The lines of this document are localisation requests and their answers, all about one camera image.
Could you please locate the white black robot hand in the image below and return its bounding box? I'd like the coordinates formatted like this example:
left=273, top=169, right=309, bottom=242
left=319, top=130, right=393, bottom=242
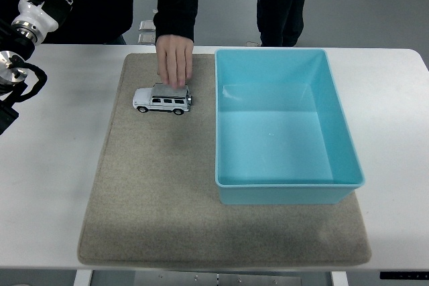
left=11, top=0, right=83, bottom=46

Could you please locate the person's hand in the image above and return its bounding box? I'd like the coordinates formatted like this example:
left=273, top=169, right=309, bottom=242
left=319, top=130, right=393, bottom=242
left=156, top=33, right=194, bottom=88

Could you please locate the white toy car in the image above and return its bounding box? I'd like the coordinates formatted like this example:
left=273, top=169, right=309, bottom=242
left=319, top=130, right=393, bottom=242
left=132, top=82, right=195, bottom=116

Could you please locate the blue plastic box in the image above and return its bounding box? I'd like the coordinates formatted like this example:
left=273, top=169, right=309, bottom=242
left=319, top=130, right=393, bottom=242
left=213, top=48, right=365, bottom=206

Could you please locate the beige felt mat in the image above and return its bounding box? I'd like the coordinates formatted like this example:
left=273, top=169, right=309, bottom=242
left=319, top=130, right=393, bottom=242
left=76, top=53, right=372, bottom=267

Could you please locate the grey metal plate with screws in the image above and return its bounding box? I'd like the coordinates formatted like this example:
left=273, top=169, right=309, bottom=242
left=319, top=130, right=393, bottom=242
left=133, top=274, right=302, bottom=286

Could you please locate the white table leg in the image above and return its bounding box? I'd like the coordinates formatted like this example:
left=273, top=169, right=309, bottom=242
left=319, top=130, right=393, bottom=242
left=72, top=269, right=93, bottom=286
left=330, top=271, right=350, bottom=286

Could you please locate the black table control panel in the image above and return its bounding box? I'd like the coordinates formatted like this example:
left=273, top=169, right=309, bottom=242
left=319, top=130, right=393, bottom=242
left=379, top=271, right=429, bottom=281

